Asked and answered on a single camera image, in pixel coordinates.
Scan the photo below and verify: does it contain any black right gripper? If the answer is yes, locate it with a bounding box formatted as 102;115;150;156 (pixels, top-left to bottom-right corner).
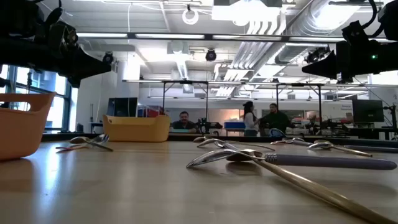
302;21;385;83

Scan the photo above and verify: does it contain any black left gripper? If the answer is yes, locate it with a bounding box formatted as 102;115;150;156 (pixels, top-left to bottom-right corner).
34;22;112;88

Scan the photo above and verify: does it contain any window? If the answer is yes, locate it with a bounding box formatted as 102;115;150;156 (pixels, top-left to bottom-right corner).
0;63;73;131

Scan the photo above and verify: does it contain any black monitor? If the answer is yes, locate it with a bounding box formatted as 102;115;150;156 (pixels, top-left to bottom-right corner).
352;99;385;123

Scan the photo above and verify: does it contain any person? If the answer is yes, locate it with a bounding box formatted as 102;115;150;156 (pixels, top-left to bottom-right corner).
242;101;261;137
259;103;295;135
170;111;199;134

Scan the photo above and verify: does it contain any yellow plastic bin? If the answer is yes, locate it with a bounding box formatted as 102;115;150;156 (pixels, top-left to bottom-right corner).
102;114;172;143

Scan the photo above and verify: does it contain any orange plastic bin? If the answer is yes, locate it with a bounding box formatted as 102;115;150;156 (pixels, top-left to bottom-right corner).
0;92;56;161

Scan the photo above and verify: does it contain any long ceiling light bar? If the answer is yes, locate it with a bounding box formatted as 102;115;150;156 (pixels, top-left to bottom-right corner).
76;32;345;43

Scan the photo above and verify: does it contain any blue storage box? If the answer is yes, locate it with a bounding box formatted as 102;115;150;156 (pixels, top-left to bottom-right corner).
223;121;246;130

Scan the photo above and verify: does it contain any black ceiling camera cluster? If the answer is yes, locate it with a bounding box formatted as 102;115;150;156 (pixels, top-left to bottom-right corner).
304;46;331;65

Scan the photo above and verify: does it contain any black metal gantry frame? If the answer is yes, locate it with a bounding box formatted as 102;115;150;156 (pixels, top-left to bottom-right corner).
161;80;210;125
275;82;323;127

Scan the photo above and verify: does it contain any silver ventilation duct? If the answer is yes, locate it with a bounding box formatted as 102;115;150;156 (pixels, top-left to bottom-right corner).
273;0;364;65

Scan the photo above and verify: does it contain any black camera stand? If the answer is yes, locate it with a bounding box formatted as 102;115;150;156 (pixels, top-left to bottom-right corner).
384;104;398;141

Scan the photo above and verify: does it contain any white ceiling ring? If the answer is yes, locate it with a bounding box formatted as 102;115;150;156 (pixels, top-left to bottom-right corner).
182;4;200;26

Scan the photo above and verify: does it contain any black table frame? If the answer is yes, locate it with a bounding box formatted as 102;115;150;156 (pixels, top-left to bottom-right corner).
41;132;398;153

